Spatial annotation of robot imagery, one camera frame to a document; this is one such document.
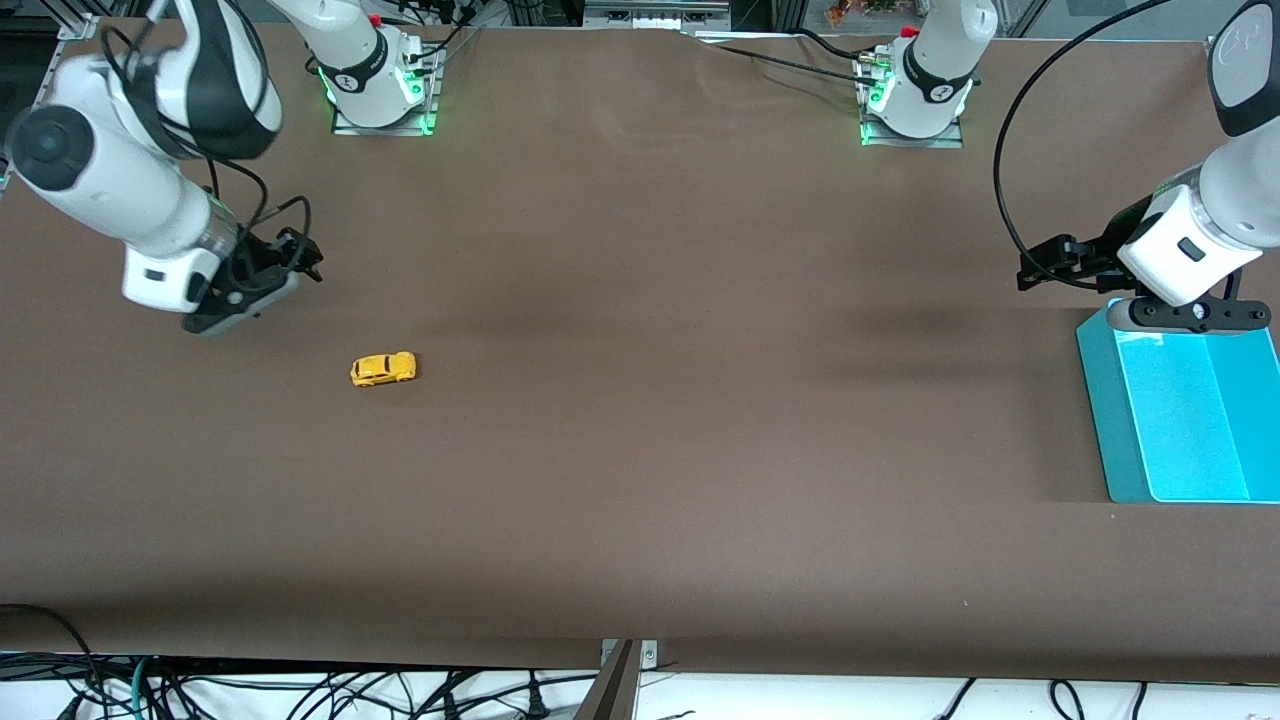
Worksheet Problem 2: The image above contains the black looped floor cable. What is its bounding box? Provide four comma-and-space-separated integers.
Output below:
0, 603, 101, 720

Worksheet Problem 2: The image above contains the black base cable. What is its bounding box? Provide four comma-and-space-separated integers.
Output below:
395, 0, 481, 71
690, 28, 881, 86

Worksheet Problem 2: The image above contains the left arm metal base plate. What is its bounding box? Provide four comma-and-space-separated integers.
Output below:
860, 112, 964, 149

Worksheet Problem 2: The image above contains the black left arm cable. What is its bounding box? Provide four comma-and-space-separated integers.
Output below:
993, 0, 1173, 266

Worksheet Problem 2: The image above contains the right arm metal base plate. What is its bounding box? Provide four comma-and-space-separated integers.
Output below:
332, 45, 441, 137

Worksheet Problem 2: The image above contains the turquoise plastic bin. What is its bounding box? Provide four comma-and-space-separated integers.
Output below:
1076, 298, 1280, 504

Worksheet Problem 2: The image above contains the grey electrical box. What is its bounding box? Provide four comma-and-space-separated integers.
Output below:
583, 0, 733, 31

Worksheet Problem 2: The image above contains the black right base cable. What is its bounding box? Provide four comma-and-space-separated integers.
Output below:
395, 0, 481, 71

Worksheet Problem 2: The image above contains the dark stand pole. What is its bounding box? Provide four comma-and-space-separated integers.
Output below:
573, 640, 641, 720

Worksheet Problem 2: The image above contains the yellow beetle toy car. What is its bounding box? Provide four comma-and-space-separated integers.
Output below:
350, 351, 418, 388

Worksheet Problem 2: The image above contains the black left base cable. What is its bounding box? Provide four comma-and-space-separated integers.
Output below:
690, 28, 881, 86

